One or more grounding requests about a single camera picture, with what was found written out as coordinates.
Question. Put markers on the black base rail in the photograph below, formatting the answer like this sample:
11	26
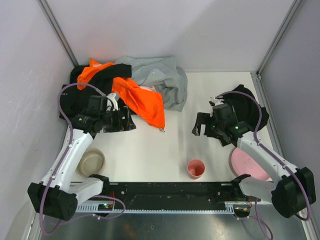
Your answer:
143	192

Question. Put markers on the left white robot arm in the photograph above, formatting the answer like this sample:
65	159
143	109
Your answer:
54	196

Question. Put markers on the beige bowl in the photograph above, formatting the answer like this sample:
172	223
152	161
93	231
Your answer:
92	162

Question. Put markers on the grey sweatshirt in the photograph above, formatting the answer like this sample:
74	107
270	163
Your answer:
161	74

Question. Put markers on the grey slotted cable duct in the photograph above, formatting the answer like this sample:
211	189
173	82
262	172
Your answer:
206	206

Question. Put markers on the right aluminium table rail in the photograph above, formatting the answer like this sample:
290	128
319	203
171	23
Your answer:
272	125

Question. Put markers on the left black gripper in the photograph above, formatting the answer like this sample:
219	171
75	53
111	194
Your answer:
127	119

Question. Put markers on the left aluminium frame post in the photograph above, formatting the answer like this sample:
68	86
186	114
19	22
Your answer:
50	16

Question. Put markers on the black garment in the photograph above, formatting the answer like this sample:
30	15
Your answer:
245	109
75	98

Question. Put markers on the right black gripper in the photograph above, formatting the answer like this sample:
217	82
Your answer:
207	124

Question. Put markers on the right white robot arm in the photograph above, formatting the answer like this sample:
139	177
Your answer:
290	190

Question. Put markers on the orange jacket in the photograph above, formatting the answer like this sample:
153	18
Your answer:
117	78

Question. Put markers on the aluminium frame post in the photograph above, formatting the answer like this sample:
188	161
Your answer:
50	16
292	12

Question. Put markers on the pink plate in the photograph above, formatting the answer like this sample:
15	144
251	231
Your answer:
241	163

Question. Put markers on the pink cup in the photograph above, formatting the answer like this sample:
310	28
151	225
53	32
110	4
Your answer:
195	168

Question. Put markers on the right aluminium frame post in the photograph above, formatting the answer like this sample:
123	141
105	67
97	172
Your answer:
292	12

